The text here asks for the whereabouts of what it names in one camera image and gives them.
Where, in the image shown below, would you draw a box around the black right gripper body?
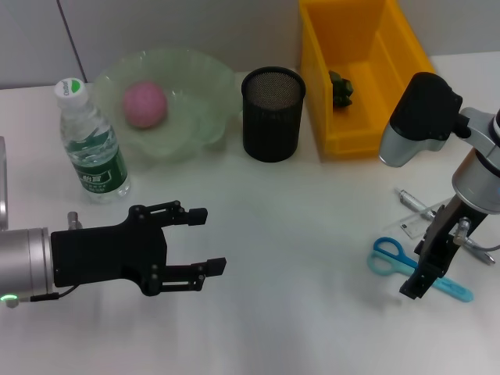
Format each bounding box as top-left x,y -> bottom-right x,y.
413,197 -> 489,275

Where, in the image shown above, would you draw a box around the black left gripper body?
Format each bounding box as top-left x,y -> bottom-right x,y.
50,201 -> 169,296

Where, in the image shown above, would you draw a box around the blue scissors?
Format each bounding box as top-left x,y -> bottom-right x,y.
366,236 -> 476,304

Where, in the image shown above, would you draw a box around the clear green-label water bottle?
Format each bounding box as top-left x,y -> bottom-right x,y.
54,77 -> 132,205

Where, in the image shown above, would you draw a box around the pink peach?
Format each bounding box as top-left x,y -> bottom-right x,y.
123,80 -> 169,130

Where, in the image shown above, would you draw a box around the green plastic scrap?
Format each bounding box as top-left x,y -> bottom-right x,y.
327,70 -> 355,109

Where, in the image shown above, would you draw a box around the clear plastic ruler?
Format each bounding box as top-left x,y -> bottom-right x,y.
392,197 -> 454,239

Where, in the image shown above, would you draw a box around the grey white pen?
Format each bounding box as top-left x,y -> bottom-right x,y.
394,187 -> 497,266

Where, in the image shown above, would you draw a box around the black mesh pen holder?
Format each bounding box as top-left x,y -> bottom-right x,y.
241,66 -> 306,163

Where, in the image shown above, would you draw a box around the green glass fruit plate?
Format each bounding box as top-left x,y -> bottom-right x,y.
92,46 -> 243,163

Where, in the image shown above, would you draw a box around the yellow plastic bin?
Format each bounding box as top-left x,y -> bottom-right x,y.
298,0 -> 438,157

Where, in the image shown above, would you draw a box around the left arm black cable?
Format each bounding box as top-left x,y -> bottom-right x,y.
0,211 -> 82,309

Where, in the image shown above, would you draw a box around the right wrist camera housing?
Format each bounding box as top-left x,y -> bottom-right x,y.
378,72 -> 476,169

